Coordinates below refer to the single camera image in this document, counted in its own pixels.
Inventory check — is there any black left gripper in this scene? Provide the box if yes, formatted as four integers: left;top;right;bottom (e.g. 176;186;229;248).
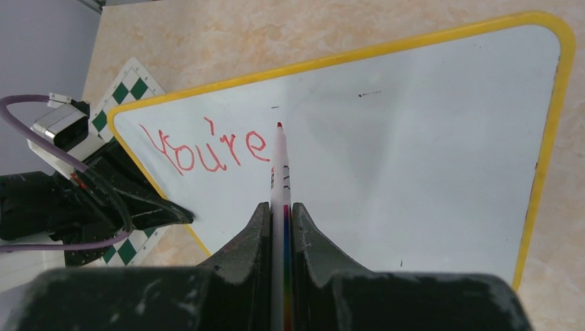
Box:
1;141;195;265

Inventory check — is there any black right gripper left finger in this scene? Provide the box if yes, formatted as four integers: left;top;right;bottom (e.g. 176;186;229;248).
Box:
197;202;272;330

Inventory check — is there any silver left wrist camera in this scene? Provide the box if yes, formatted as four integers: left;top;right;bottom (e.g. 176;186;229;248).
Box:
30;93;106;161

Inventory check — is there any yellow framed whiteboard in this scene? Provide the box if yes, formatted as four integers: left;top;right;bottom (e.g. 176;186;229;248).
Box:
108;11;575;288

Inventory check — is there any green white chessboard mat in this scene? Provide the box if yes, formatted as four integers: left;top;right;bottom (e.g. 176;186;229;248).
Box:
90;57;168;267

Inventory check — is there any red whiteboard marker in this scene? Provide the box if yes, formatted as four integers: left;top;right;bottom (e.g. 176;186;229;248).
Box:
270;122;292;330

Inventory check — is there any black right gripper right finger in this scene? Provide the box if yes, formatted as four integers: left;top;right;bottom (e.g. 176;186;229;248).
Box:
292;203;370;330

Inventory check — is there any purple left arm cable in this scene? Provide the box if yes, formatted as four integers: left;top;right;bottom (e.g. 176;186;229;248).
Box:
0;94;133;254

